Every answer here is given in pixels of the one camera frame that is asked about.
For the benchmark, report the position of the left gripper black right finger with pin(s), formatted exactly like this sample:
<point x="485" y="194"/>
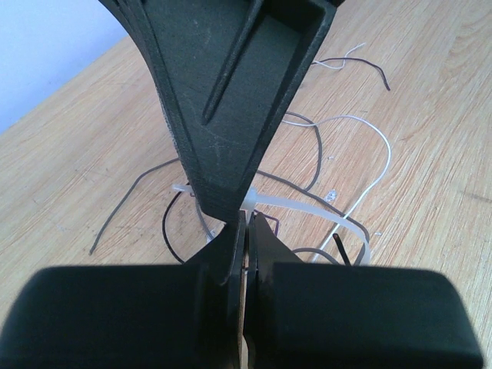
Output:
<point x="301" y="315"/>

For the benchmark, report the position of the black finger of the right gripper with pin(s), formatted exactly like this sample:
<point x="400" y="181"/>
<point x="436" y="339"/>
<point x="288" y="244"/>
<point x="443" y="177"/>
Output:
<point x="225" y="73"/>

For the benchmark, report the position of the white zip tie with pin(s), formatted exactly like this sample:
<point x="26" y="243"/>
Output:
<point x="252" y="198"/>

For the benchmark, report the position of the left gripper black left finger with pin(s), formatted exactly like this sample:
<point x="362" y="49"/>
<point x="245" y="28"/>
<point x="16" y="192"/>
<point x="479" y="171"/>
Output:
<point x="132" y="316"/>

